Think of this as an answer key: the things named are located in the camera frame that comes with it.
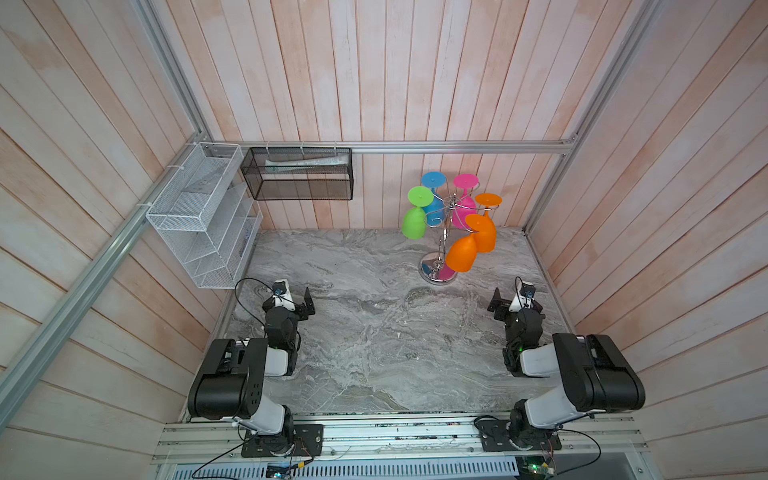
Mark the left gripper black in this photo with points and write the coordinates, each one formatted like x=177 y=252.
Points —
x=302 y=306

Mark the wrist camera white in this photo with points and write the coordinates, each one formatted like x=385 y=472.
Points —
x=282 y=296
x=523 y=297

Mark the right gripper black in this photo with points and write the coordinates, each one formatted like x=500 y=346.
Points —
x=498 y=304

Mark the horizontal aluminium wall profile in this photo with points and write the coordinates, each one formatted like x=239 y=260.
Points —
x=425 y=147

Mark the orange wine glass front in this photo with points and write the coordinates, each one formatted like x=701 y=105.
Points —
x=462 y=254

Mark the white wire mesh shelf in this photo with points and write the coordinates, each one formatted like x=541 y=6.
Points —
x=206 y=217

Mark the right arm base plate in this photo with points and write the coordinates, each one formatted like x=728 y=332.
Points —
x=498 y=435

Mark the orange wine glass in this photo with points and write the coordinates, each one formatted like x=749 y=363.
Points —
x=483 y=227
x=462 y=254

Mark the blue plastic wine glass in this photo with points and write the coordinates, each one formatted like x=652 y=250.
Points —
x=435 y=211

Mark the chrome wine glass rack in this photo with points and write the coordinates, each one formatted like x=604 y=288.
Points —
x=433 y=266

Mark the black wire mesh basket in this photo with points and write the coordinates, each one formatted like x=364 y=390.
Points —
x=299 y=173

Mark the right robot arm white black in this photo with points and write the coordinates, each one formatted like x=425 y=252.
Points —
x=594 y=376

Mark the orange wine glass rear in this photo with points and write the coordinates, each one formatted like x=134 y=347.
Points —
x=483 y=227

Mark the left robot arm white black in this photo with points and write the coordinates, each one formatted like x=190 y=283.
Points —
x=229 y=384

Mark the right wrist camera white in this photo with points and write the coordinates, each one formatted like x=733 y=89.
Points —
x=523 y=297

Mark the green plastic wine glass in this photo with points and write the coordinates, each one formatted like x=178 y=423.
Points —
x=415 y=220

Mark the aluminium mounting rail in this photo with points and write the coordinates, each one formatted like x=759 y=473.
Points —
x=389 y=436

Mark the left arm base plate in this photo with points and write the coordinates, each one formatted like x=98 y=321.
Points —
x=302 y=440

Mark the pink plastic wine glass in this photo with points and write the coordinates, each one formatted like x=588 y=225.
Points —
x=465 y=204

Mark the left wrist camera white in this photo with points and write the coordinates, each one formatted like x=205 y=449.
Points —
x=282 y=296

